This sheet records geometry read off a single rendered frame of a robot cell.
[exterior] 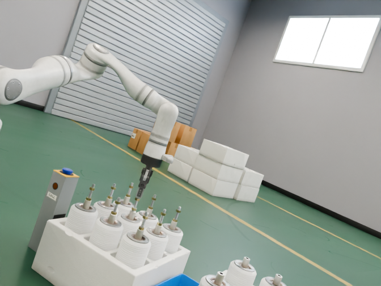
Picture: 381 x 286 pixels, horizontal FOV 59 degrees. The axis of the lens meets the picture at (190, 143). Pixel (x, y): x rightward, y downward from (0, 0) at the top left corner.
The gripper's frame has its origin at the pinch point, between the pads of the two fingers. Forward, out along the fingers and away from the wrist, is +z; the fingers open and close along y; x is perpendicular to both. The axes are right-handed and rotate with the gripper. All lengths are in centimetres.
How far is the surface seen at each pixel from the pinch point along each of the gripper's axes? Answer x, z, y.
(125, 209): -3.3, 11.2, -11.5
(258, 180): 126, 6, -280
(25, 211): -48, 35, -37
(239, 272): 40.5, 11.4, 14.0
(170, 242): 17.0, 14.0, 0.1
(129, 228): 0.9, 12.4, 4.7
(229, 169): 81, 3, -245
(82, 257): -10.0, 21.7, 16.6
